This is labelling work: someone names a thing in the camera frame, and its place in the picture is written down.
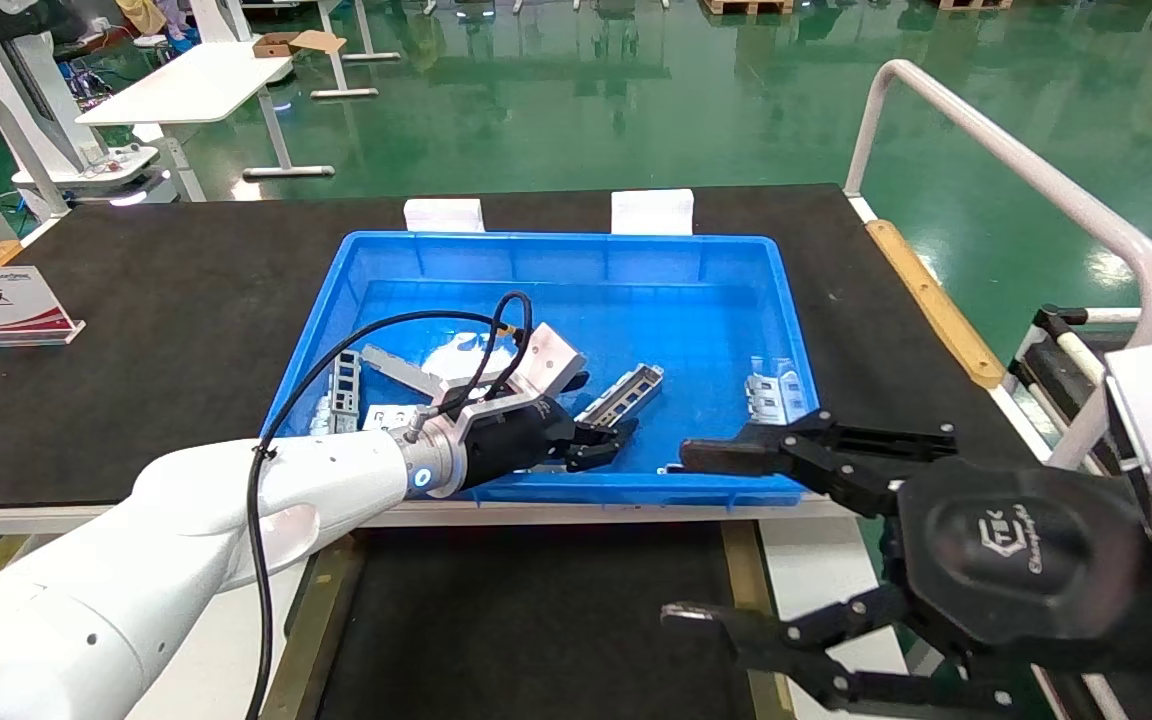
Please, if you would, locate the blue plastic tray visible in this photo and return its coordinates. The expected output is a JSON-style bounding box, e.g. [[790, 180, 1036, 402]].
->
[[261, 232, 822, 506]]

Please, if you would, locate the white foam block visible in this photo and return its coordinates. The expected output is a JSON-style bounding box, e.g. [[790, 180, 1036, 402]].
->
[[404, 199, 485, 233], [611, 189, 695, 236]]

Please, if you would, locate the open cardboard box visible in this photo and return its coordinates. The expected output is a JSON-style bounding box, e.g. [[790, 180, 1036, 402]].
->
[[253, 30, 347, 59]]

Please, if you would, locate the plain grey metal bar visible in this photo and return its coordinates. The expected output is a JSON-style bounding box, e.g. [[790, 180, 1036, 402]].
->
[[361, 345, 442, 397]]

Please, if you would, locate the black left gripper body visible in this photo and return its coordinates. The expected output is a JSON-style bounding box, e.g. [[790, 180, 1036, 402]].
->
[[454, 395, 579, 493]]

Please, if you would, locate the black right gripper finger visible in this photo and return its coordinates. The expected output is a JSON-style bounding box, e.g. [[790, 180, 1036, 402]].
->
[[661, 582, 1027, 716]]

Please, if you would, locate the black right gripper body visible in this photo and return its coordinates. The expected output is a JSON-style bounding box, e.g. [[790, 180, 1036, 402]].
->
[[886, 458, 1152, 691]]

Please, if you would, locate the white background table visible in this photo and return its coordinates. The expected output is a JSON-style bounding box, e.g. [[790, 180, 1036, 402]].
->
[[76, 40, 337, 181]]

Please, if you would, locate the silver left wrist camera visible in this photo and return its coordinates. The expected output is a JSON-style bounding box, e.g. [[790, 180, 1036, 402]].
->
[[431, 322, 589, 433]]

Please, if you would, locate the yellow wooden edge strip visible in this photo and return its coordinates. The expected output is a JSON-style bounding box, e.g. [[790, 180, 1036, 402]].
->
[[866, 220, 1005, 389]]

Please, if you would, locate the short grey slotted bracket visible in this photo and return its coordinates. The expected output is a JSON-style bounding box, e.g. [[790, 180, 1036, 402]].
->
[[329, 348, 362, 433]]

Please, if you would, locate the white table leg frame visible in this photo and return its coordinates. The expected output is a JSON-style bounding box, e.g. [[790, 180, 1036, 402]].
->
[[311, 0, 402, 101]]

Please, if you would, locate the black container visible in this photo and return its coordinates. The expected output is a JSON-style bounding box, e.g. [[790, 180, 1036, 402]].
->
[[321, 522, 767, 720]]

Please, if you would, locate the white curved pipe railing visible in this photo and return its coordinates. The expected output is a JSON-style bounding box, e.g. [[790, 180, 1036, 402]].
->
[[0, 82, 72, 241]]

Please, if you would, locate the slotted silver metal bracket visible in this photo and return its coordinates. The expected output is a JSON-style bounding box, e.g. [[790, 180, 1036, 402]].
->
[[574, 363, 664, 433]]

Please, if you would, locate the brass container edge strip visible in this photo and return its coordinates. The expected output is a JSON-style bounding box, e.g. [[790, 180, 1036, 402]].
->
[[258, 535, 367, 720], [721, 520, 797, 720]]

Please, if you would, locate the black cart frame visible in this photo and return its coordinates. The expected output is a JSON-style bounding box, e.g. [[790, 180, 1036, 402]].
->
[[1011, 305, 1152, 441]]

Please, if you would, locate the white tubular railing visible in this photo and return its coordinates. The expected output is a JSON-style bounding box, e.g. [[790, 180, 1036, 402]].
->
[[844, 60, 1152, 471]]

